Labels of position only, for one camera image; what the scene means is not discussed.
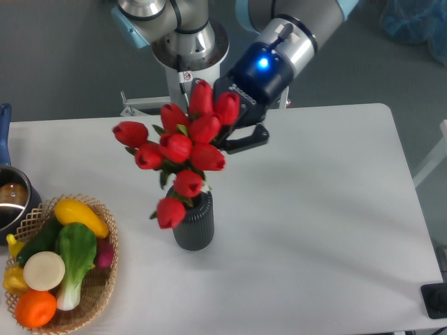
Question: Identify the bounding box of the red tulip bouquet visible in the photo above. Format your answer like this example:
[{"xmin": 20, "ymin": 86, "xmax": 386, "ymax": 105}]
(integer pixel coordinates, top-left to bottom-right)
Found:
[{"xmin": 112, "ymin": 80, "xmax": 240, "ymax": 229}]

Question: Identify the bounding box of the white furniture frame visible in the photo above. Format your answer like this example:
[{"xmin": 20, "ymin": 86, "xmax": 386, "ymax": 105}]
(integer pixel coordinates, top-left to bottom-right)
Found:
[{"xmin": 413, "ymin": 119, "xmax": 446, "ymax": 188}]

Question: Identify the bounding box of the black cable on pedestal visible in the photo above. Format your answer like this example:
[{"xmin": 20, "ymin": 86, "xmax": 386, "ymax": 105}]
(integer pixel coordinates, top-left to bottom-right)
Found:
[{"xmin": 175, "ymin": 54, "xmax": 193, "ymax": 114}]

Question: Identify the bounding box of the yellow banana tip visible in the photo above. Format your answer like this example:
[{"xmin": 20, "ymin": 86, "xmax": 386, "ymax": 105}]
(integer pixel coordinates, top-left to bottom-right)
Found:
[{"xmin": 6, "ymin": 234, "xmax": 25, "ymax": 259}]

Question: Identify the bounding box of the yellow squash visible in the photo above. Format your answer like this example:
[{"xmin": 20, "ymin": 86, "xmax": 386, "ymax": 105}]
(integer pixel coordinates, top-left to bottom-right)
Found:
[{"xmin": 54, "ymin": 198, "xmax": 109, "ymax": 239}]

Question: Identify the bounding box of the black device at table edge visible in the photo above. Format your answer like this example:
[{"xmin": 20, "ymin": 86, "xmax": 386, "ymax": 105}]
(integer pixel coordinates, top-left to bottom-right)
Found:
[{"xmin": 420, "ymin": 283, "xmax": 446, "ymax": 320}]

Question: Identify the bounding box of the magenta radish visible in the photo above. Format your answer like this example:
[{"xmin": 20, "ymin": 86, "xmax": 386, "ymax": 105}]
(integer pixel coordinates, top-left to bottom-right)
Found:
[{"xmin": 94, "ymin": 239, "xmax": 115, "ymax": 269}]

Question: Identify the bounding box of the blue mesh bag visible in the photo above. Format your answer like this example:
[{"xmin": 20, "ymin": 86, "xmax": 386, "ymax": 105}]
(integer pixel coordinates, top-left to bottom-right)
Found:
[{"xmin": 380, "ymin": 1, "xmax": 446, "ymax": 65}]

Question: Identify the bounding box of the yellow bell pepper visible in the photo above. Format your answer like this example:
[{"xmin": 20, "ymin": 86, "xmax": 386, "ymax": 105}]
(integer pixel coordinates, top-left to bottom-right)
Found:
[{"xmin": 3, "ymin": 265, "xmax": 29, "ymax": 296}]

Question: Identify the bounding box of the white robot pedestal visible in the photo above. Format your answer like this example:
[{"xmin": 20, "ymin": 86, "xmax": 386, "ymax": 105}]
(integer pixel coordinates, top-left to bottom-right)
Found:
[{"xmin": 119, "ymin": 19, "xmax": 291, "ymax": 117}]

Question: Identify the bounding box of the dark blue saucepan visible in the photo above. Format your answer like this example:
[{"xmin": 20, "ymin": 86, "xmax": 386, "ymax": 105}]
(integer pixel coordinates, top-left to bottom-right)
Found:
[{"xmin": 1, "ymin": 103, "xmax": 41, "ymax": 246}]

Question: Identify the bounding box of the green bok choy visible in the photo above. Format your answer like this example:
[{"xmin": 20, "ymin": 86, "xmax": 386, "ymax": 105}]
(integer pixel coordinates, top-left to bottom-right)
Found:
[{"xmin": 55, "ymin": 223, "xmax": 97, "ymax": 311}]

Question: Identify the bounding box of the orange fruit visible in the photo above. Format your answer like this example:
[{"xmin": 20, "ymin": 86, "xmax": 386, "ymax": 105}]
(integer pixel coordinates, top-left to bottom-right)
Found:
[{"xmin": 15, "ymin": 290, "xmax": 57, "ymax": 328}]

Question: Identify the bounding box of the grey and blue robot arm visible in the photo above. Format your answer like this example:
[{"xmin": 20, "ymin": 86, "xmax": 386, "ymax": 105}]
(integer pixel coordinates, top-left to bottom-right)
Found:
[{"xmin": 111, "ymin": 0, "xmax": 356, "ymax": 154}]

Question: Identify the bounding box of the woven wicker basket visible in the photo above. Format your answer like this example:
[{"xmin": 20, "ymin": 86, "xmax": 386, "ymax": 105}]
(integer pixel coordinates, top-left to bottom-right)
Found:
[{"xmin": 14, "ymin": 194, "xmax": 119, "ymax": 334}]

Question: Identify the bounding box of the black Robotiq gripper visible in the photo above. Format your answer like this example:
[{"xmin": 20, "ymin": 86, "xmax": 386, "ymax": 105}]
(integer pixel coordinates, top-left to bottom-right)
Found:
[{"xmin": 190, "ymin": 40, "xmax": 294, "ymax": 154}]

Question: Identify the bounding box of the dark green cucumber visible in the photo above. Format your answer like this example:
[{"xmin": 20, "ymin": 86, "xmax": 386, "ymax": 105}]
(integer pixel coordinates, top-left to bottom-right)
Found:
[{"xmin": 16, "ymin": 216, "xmax": 63, "ymax": 267}]

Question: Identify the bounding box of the dark grey ribbed vase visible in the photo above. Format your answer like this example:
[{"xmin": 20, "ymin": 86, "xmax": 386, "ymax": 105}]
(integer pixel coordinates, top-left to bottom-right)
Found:
[{"xmin": 173, "ymin": 191, "xmax": 214, "ymax": 251}]

